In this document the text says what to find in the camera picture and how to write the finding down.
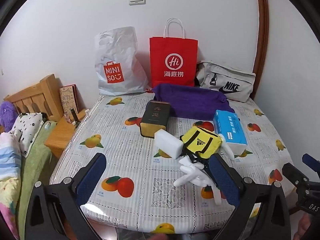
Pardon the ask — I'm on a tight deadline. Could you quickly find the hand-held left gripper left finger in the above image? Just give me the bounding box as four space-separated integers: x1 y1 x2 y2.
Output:
25 152 108 240

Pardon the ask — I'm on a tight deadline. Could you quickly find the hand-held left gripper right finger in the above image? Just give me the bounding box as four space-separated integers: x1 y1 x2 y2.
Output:
209 152 293 240

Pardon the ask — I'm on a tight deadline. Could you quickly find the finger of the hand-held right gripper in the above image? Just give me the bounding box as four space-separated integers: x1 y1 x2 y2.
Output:
302 153 320 173
282 163 311 188

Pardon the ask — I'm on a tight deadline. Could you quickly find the yellow black toy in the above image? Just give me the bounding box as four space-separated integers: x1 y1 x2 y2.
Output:
180 126 223 170

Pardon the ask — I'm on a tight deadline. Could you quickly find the white sponge block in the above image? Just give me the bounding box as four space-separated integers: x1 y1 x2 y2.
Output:
154 129 184 160

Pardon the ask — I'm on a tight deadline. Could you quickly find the person's right hand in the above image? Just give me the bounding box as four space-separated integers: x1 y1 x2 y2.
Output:
299 220 313 240

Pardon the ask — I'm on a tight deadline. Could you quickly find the wooden nightstand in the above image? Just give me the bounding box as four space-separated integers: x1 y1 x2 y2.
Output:
44 109 90 158

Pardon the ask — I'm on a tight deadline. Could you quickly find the blue tissue pack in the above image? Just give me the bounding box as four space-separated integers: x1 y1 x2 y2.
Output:
212 109 248 155

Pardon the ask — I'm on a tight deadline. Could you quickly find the green blanket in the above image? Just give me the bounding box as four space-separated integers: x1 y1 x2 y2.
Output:
19 121 59 240

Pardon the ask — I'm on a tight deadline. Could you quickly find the polka dot pillow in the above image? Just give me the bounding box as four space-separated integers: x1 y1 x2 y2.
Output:
11 112 44 155

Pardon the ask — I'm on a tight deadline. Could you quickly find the brown illustrated notebook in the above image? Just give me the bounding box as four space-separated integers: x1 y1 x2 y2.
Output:
59 84 79 115

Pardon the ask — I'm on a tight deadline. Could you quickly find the colourful striped quilt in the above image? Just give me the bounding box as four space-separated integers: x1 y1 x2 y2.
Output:
0 130 23 240

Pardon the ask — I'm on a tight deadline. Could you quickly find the purple towel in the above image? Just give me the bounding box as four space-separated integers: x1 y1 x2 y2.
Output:
153 84 235 120

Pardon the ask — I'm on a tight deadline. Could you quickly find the dark tea box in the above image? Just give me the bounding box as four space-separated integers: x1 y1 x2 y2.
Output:
139 100 171 138

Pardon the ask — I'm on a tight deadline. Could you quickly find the wooden headboard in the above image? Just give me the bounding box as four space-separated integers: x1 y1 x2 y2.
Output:
4 74 63 122

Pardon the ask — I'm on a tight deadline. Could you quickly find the grey fabric bag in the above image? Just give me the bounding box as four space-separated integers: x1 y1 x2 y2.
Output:
195 61 257 103

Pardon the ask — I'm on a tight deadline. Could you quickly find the purple plush toy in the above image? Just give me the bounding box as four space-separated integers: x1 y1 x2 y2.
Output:
0 101 19 132

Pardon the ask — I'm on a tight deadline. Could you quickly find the white plastic shopping bag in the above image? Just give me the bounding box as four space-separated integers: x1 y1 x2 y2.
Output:
94 26 149 96

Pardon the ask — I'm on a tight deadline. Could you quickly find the red paper bag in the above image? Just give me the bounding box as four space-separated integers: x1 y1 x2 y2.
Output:
149 18 198 88

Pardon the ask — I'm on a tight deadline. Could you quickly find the wooden door frame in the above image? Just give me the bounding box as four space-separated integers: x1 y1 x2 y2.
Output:
252 0 271 98

